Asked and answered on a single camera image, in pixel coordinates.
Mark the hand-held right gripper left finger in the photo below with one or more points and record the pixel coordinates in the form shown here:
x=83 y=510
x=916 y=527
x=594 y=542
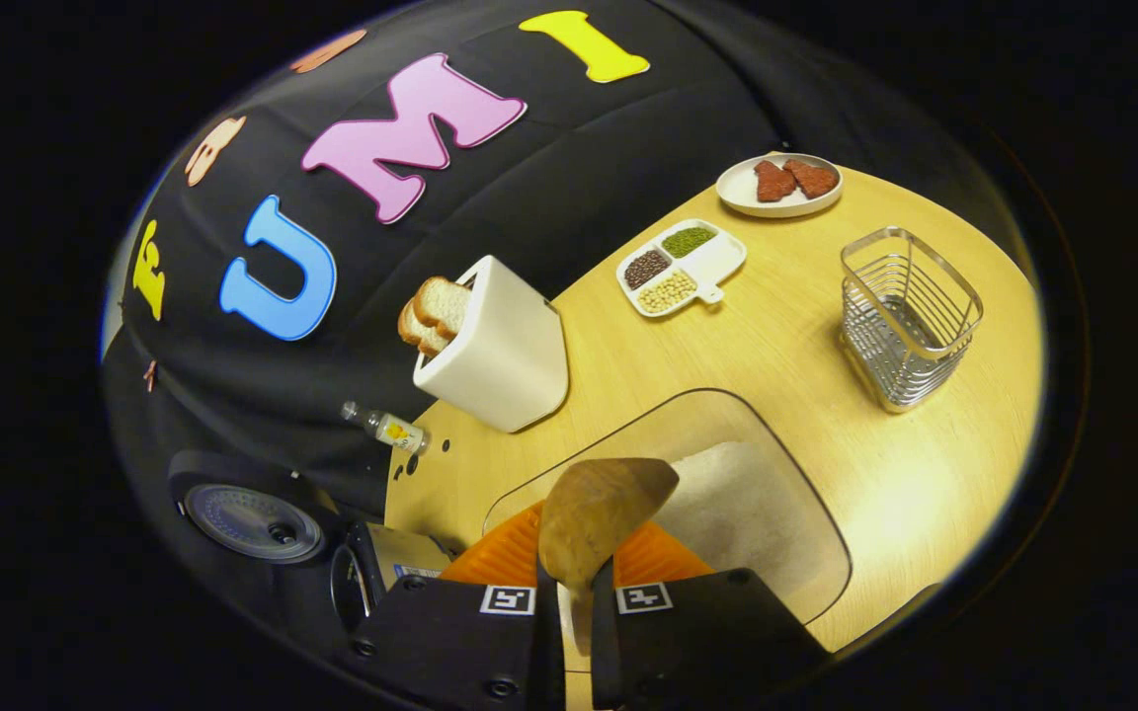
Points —
x=549 y=642

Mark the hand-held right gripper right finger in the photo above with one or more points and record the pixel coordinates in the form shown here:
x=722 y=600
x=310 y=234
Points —
x=605 y=652

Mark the wooden spoon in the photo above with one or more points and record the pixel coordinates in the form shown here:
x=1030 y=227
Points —
x=594 y=513

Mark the clear container of white rice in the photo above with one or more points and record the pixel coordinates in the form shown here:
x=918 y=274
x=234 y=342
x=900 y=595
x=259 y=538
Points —
x=747 y=504

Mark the black rice cooker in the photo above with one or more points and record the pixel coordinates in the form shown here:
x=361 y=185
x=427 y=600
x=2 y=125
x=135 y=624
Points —
x=253 y=518

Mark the small clear glass bottle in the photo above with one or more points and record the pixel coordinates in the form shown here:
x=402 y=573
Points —
x=393 y=431

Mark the white toaster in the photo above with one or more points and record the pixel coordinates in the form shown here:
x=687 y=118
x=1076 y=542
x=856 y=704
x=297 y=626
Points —
x=510 y=365

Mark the toast bread slice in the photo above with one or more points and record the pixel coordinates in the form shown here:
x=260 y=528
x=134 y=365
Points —
x=419 y=334
x=443 y=306

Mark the white divided bean dish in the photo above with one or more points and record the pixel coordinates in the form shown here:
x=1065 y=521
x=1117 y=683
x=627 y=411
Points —
x=712 y=262

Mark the white round plate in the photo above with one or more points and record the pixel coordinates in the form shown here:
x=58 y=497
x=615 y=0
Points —
x=739 y=193

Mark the copper clip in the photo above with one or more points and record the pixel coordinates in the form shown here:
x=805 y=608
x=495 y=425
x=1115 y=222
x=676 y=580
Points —
x=149 y=375

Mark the red meat piece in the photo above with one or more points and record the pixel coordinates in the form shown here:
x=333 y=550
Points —
x=814 y=178
x=774 y=182

